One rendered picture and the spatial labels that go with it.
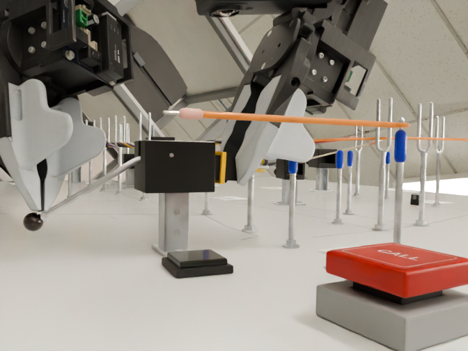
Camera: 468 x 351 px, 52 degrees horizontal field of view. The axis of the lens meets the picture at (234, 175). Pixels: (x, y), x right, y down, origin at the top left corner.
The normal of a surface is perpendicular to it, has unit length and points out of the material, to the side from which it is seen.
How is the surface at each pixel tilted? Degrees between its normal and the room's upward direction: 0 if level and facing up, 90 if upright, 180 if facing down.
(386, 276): 138
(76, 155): 111
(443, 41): 179
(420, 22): 179
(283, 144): 92
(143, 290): 48
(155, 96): 90
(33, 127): 118
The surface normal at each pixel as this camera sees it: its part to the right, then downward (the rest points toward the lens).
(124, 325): 0.02, -1.00
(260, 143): 0.28, 0.29
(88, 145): -0.33, -0.28
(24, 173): 0.91, -0.21
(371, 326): -0.85, 0.01
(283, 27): -0.83, -0.41
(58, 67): 0.11, 0.96
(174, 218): 0.39, 0.06
